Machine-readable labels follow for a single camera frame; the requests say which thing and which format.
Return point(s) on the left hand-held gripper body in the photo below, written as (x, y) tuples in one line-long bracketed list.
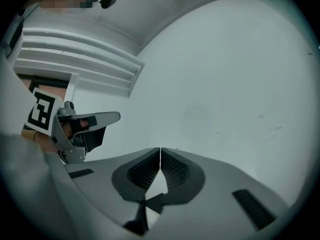
[(41, 110)]

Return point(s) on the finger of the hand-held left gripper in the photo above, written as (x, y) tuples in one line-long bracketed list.
[(107, 117), (96, 137)]

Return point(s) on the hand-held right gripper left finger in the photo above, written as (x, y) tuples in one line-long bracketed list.
[(100, 181)]

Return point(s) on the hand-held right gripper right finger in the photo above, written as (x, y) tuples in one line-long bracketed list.
[(220, 184)]

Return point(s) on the person's left forearm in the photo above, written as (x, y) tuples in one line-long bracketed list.
[(47, 144)]

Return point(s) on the person's left hand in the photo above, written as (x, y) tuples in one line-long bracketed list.
[(68, 131)]

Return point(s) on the black wrist band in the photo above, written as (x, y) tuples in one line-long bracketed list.
[(36, 136)]

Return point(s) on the person's white shirt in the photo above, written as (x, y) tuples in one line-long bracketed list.
[(17, 174)]

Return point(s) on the white stepped ceiling cornice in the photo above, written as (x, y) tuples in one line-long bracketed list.
[(82, 54)]

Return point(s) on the dark door frame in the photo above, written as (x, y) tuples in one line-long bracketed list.
[(50, 82)]

